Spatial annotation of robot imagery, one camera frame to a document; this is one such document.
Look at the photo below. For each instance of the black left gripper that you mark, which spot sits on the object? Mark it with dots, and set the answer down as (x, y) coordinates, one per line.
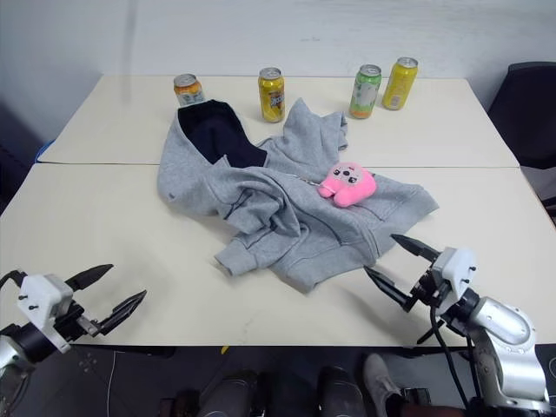
(74, 323)

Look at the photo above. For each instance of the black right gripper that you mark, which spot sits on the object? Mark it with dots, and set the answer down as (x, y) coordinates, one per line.
(428, 291)

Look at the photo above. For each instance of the pink plush toy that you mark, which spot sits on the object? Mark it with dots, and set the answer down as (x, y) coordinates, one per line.
(347, 184)

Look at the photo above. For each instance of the grey shoe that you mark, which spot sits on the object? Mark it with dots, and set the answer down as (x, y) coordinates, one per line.
(380, 378)

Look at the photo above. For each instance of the dark rounded shape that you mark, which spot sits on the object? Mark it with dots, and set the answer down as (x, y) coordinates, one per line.
(232, 393)
(341, 391)

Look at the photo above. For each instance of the grey zip hoodie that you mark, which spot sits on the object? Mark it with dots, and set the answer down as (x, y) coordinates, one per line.
(269, 204)

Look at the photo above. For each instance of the green drink can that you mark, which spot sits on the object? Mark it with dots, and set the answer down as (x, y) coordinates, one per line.
(366, 93)

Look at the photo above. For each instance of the plain yellow drink can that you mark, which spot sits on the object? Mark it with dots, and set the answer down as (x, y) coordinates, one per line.
(399, 84)

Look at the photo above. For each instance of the black office chair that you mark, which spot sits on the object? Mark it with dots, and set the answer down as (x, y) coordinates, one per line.
(525, 113)

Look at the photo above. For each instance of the yellow drink can with label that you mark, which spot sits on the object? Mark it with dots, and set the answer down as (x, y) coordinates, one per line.
(272, 97)

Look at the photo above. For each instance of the orange drink can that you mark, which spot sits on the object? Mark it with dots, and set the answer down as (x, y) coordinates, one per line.
(189, 92)

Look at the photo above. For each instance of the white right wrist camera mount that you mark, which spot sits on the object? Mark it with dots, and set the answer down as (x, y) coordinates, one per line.
(456, 267)

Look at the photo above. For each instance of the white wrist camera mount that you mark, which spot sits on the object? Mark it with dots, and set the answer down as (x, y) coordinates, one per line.
(456, 267)
(43, 295)

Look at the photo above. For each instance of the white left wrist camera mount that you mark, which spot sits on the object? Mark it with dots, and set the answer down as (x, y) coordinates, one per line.
(43, 295)

